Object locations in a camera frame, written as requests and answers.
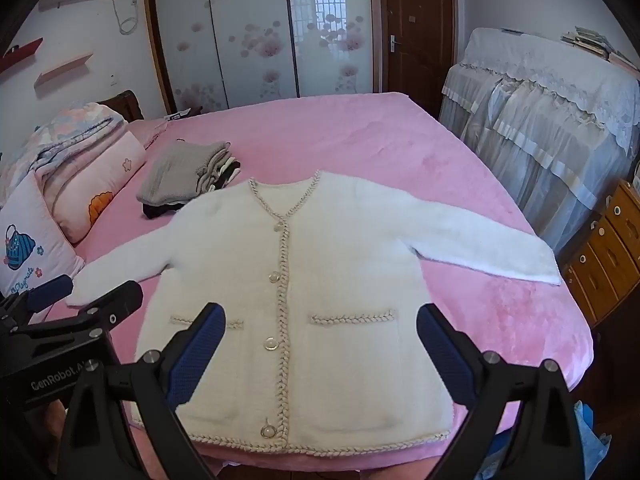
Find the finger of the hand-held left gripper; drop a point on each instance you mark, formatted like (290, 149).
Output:
(50, 291)
(117, 302)

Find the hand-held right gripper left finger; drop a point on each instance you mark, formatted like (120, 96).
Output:
(196, 357)

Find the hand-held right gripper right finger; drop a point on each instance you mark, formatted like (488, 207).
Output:
(446, 356)

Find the white fluffy cardigan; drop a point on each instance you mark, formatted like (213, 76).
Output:
(350, 260)

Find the folded black white clothes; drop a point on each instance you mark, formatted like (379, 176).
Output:
(222, 172)

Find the white pillow with bag print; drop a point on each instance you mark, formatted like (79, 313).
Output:
(30, 240)

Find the pink pillow with orange flower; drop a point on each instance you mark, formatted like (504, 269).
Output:
(95, 180)

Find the grey folded sweater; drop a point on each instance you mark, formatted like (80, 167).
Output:
(175, 170)

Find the folded floral quilt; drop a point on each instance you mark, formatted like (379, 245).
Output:
(60, 135)

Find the blue cloth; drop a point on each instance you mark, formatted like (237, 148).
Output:
(592, 440)

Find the wooden drawer cabinet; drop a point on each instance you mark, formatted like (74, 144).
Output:
(610, 260)

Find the dark wooden headboard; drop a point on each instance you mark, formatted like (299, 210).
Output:
(125, 105)

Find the pink fleece bed blanket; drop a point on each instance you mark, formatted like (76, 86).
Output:
(350, 135)

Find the white lace furniture cover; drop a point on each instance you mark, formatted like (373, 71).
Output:
(540, 125)

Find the wardrobe with floral sliding doors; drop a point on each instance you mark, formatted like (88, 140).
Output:
(260, 30)

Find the brown wooden door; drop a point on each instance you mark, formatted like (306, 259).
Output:
(420, 25)

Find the pile of books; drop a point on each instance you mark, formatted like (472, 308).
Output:
(595, 45)

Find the pink wall shelf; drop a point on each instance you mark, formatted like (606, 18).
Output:
(65, 70)

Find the red wall shelf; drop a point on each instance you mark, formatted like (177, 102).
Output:
(20, 55)

